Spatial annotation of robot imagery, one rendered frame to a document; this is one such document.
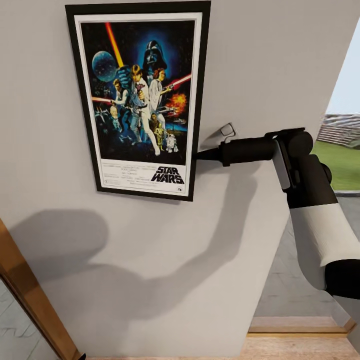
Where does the poster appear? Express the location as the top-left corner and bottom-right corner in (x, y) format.
(65, 0), (211, 202)

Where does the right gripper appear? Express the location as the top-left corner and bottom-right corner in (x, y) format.
(192, 138), (256, 167)

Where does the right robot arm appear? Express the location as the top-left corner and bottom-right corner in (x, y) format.
(192, 122), (360, 325)

